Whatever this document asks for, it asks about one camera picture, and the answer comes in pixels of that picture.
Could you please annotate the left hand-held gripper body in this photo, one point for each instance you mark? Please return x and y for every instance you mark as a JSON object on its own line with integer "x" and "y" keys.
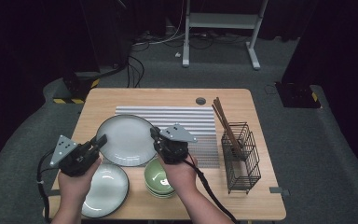
{"x": 77, "y": 160}

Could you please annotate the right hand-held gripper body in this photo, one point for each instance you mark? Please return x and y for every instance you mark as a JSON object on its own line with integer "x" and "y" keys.
{"x": 174, "y": 149}

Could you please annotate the grey plate dark rim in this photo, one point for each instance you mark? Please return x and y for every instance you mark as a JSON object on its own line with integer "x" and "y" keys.
{"x": 108, "y": 193}
{"x": 126, "y": 140}

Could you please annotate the green ceramic bowl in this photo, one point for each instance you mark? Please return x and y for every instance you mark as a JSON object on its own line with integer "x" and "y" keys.
{"x": 155, "y": 174}
{"x": 158, "y": 192}
{"x": 161, "y": 196}

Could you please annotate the brown wooden chopstick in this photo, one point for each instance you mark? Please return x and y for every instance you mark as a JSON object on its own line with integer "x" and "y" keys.
{"x": 227, "y": 124}
{"x": 223, "y": 124}

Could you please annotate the person's left hand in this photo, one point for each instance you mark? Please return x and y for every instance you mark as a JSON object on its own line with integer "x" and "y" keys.
{"x": 74, "y": 188}

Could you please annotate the person's right hand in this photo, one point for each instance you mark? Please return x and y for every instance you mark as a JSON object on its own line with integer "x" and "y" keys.
{"x": 180, "y": 177}

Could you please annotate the striped woven placemat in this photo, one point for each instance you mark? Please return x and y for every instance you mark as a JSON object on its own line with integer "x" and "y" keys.
{"x": 203, "y": 118}

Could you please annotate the black base yellow striped edge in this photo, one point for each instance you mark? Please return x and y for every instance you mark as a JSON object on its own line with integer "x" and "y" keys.
{"x": 74, "y": 87}

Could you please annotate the white plug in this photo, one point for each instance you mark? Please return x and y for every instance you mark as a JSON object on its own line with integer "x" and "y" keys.
{"x": 177, "y": 55}

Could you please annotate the black cabinet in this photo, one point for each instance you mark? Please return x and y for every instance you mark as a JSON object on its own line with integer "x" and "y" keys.
{"x": 112, "y": 37}

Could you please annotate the black curtain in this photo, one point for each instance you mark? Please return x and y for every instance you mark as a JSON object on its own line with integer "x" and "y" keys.
{"x": 18, "y": 62}
{"x": 338, "y": 62}

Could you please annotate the white metal stand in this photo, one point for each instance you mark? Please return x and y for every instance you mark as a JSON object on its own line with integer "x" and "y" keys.
{"x": 220, "y": 20}

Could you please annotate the black stand base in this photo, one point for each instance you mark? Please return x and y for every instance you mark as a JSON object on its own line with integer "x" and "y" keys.
{"x": 295, "y": 96}

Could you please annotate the grey table edge bracket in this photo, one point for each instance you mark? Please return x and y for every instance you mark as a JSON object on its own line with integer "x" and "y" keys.
{"x": 276, "y": 189}

